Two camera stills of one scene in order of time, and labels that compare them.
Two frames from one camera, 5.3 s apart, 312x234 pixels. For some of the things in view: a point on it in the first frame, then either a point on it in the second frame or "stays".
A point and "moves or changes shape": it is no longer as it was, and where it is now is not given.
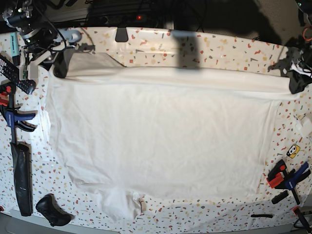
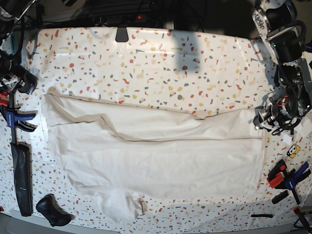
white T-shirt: x=131 y=133 moves or changes shape
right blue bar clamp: x=279 y=179 stays
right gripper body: x=302 y=55 → x=281 y=112
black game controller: x=48 y=207 stays
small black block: x=280 y=197 stays
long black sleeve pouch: x=22 y=170 stays
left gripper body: x=39 y=49 → x=9 y=81
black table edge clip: x=122 y=34 stays
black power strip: x=118 y=19 stays
